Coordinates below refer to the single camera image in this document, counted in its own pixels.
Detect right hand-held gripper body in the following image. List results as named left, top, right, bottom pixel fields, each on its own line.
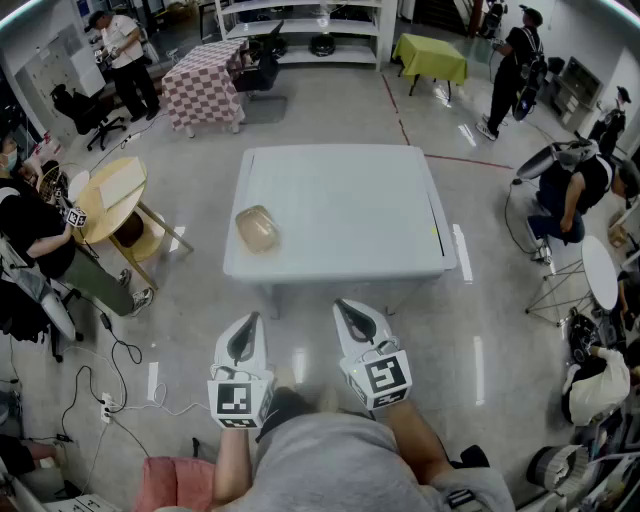
left=339, top=338, right=413, bottom=412

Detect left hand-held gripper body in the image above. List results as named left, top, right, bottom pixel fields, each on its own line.
left=207, top=363, right=276, bottom=430

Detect tan plastic lidded container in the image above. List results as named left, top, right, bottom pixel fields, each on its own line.
left=234, top=203, right=282, bottom=257

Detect person's left forearm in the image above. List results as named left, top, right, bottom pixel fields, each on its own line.
left=212, top=427, right=262, bottom=507

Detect person's right forearm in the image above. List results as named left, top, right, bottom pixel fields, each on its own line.
left=384, top=399, right=452, bottom=486

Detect pink cushioned stool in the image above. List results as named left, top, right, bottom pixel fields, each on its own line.
left=133, top=455, right=219, bottom=512

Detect person's grey shirt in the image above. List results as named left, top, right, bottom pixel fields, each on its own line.
left=214, top=392, right=516, bottom=512

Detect black office chair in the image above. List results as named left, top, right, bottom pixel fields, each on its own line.
left=51, top=83, right=127, bottom=152
left=449, top=443, right=492, bottom=470
left=233, top=19, right=289, bottom=101

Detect white shell office chair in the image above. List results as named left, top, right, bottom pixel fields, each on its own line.
left=0, top=239, right=84, bottom=364

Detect round wooden table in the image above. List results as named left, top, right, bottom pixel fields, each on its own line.
left=72, top=156, right=195, bottom=291

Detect beige flat board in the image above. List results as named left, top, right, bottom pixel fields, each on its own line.
left=92, top=157, right=147, bottom=211

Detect grey pleated round stool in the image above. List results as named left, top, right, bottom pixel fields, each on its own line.
left=527, top=444, right=592, bottom=495

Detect white round stool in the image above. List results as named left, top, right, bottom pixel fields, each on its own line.
left=67, top=169, right=92, bottom=202

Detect grey white shell chair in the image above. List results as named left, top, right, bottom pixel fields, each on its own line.
left=515, top=142, right=557, bottom=181

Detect checkered cloth covered table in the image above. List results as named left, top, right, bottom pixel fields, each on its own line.
left=160, top=38, right=250, bottom=139

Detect green cloth covered table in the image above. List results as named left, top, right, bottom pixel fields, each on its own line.
left=392, top=32, right=469, bottom=101

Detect black round helmet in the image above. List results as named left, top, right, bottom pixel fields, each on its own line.
left=309, top=33, right=341, bottom=57

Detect white shelving unit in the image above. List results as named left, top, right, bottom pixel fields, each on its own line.
left=214, top=0, right=385, bottom=71

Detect grey cabinet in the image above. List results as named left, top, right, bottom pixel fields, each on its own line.
left=552, top=55, right=604, bottom=126

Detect dark staircase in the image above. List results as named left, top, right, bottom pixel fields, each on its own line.
left=413, top=0, right=474, bottom=36

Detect white lockers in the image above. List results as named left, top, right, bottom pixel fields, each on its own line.
left=14, top=24, right=106, bottom=146

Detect white cable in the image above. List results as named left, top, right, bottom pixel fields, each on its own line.
left=112, top=382, right=211, bottom=419

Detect black cable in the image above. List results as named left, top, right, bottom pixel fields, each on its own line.
left=59, top=312, right=145, bottom=442

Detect white round wire-leg table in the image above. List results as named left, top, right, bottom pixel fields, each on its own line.
left=524, top=234, right=620, bottom=329

